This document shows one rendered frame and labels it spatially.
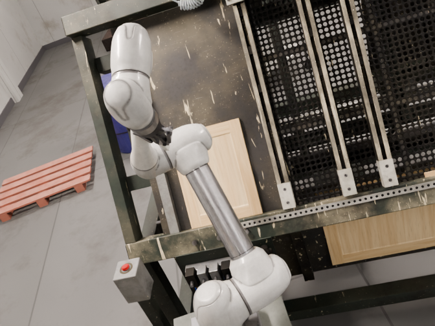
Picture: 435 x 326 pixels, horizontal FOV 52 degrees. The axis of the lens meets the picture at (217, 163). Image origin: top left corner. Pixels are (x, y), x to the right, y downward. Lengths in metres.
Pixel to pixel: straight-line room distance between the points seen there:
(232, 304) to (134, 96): 0.89
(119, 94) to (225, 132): 1.16
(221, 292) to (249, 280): 0.11
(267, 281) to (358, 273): 1.39
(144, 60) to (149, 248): 1.34
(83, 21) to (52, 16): 9.14
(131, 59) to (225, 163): 1.13
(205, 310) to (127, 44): 0.96
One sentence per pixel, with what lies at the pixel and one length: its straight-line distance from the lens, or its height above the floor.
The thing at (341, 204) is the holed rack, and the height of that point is 0.88.
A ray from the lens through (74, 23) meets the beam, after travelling 2.44.
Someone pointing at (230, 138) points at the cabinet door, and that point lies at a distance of 2.22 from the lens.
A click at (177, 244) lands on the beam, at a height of 0.86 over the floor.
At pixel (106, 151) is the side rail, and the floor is 1.33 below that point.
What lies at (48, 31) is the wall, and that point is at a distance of 11.66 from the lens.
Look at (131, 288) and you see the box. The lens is 2.25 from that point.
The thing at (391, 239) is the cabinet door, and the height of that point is 0.36.
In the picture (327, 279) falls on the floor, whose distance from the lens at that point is 3.04.
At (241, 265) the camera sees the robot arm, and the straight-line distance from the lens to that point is 1.71.
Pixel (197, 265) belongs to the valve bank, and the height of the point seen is 0.74.
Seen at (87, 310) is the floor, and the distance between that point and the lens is 3.62.
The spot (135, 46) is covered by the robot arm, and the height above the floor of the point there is 2.02.
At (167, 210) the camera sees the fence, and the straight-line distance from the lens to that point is 2.30.
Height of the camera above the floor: 2.34
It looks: 32 degrees down
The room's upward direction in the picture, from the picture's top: 21 degrees counter-clockwise
